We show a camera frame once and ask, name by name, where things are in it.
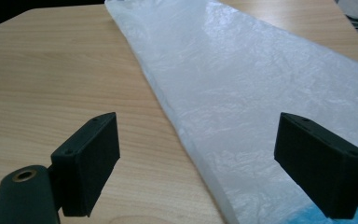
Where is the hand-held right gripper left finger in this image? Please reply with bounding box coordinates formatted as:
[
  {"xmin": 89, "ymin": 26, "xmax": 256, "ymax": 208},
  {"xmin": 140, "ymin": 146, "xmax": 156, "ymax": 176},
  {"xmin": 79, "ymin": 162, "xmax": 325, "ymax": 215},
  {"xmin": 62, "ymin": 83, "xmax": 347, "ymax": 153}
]
[{"xmin": 50, "ymin": 112, "xmax": 120, "ymax": 217}]

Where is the white translucent plastic bag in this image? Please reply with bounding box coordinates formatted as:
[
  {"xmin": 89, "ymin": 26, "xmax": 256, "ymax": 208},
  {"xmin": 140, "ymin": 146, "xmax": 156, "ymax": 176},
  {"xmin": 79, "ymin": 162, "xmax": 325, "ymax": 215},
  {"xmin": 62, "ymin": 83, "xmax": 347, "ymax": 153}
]
[{"xmin": 104, "ymin": 0, "xmax": 358, "ymax": 224}]

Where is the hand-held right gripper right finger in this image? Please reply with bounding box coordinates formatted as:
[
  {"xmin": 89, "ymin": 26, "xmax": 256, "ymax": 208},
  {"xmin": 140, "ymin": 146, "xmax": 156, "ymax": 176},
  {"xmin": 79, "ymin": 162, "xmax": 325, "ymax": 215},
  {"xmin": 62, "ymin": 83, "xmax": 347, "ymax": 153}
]
[{"xmin": 274, "ymin": 112, "xmax": 358, "ymax": 219}]

